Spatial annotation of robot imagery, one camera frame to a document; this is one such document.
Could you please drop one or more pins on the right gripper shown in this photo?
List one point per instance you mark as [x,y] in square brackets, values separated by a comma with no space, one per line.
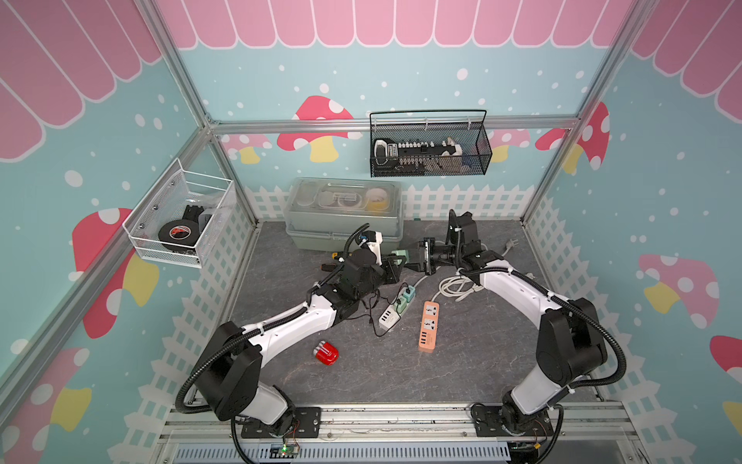
[425,247]

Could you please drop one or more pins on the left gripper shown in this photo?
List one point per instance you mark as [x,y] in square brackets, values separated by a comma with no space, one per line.
[388,264]

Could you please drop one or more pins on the teal USB charger adapter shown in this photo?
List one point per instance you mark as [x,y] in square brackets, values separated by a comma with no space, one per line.
[409,294]

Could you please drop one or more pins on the green adapter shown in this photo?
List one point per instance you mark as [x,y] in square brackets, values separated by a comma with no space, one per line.
[400,256]
[401,304]

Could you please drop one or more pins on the green adapter front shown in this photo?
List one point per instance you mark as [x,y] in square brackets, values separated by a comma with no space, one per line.
[400,256]

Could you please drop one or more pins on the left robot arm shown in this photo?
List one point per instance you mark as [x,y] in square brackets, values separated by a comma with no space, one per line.
[226,380]

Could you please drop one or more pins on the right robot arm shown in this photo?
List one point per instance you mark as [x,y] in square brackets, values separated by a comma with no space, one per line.
[573,349]

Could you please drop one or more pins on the white power strip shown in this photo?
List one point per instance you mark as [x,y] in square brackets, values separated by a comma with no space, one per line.
[389,318]

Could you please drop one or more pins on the orange power strip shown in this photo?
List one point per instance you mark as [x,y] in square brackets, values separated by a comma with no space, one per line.
[429,327]

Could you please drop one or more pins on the green translucent storage box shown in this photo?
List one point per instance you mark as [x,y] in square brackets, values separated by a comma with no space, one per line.
[321,214]

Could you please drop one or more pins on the black tape roll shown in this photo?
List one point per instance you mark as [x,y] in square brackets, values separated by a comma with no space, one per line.
[179,235]

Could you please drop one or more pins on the black wire mesh basket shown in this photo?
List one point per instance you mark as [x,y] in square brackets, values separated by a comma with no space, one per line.
[427,143]

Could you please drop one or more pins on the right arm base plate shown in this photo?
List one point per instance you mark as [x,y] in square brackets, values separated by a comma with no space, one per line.
[493,420]

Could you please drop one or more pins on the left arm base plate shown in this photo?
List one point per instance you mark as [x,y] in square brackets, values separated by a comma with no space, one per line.
[297,422]

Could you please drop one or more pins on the white wire basket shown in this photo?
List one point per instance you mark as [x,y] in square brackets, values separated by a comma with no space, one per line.
[181,195]

